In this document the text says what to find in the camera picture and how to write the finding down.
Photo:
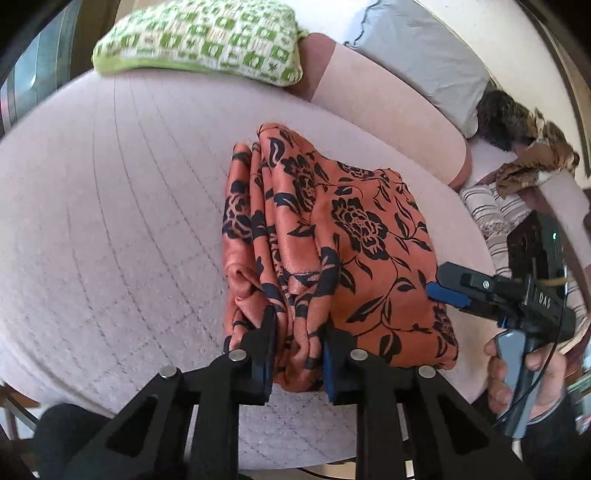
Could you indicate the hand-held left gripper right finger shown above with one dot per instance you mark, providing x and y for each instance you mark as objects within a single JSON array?
[{"x": 328, "y": 374}]

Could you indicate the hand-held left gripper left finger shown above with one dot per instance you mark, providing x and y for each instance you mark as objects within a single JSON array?
[{"x": 263, "y": 350}]

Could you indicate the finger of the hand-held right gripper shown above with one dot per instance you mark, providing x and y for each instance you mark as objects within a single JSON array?
[
  {"x": 443, "y": 294},
  {"x": 457, "y": 277}
]

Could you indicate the orange black floral cloth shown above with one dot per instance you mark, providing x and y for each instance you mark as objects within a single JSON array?
[{"x": 360, "y": 258}]

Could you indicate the person's right forearm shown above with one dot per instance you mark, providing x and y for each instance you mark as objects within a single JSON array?
[{"x": 554, "y": 445}]

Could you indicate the person's right hand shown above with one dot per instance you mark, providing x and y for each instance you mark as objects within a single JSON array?
[{"x": 549, "y": 374}]

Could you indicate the striped cloth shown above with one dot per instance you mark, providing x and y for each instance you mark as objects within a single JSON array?
[{"x": 489, "y": 217}]

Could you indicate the brown patterned cloth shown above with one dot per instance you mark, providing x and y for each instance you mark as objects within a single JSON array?
[{"x": 545, "y": 152}]

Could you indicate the dark furry cloth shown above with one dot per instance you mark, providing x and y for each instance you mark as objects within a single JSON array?
[{"x": 501, "y": 120}]

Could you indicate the pink sofa cushion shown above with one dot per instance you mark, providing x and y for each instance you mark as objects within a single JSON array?
[{"x": 369, "y": 101}]

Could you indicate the pale quilted blanket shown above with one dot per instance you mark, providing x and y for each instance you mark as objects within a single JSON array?
[{"x": 115, "y": 207}]

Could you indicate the person's dark trouser leg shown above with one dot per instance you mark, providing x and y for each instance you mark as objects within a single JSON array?
[{"x": 60, "y": 438}]

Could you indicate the grey pillow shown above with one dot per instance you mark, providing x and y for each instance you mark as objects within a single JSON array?
[{"x": 425, "y": 55}]

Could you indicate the green white patterned pillow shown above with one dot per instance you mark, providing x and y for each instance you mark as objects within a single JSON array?
[{"x": 207, "y": 41}]

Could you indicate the window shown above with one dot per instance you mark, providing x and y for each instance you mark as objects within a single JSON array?
[{"x": 32, "y": 78}]

